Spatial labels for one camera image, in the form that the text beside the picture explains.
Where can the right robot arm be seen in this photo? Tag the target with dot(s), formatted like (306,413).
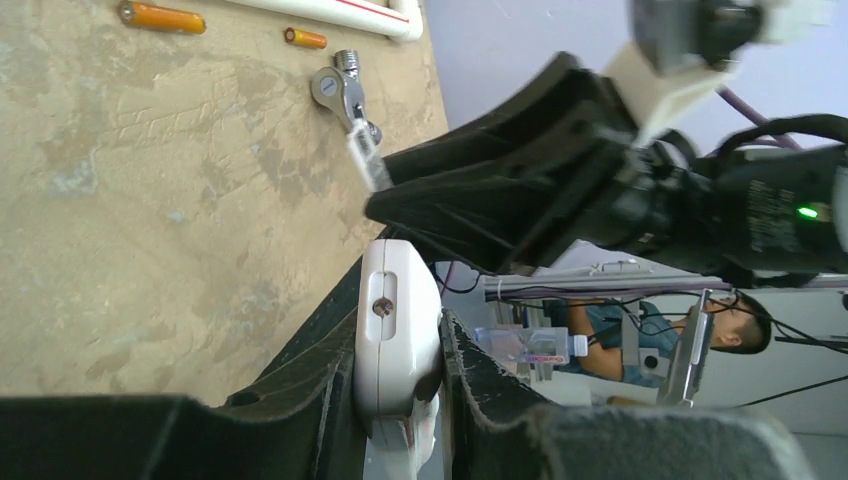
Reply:
(777,204)

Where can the clear plastic bottle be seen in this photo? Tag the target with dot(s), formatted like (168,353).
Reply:
(536,345)

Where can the white battery compartment cover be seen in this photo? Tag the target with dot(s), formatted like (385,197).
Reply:
(366,157)

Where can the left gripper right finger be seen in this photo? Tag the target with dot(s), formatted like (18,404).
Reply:
(496,427)

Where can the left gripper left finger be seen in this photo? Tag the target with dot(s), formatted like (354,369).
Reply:
(295,421)

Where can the chrome metal faucet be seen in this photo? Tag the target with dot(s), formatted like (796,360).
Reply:
(338,89)

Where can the orange battery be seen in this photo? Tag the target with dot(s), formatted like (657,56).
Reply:
(154,17)
(306,39)

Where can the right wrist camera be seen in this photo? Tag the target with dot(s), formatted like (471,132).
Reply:
(683,51)

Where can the person in teal shirt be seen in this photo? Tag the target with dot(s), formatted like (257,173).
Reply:
(741,325)

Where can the white PVC pipe frame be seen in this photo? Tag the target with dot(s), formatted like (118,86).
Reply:
(400,21)

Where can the white remote control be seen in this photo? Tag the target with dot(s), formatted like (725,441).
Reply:
(398,358)

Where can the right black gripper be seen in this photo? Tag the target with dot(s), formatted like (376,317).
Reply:
(515,186)

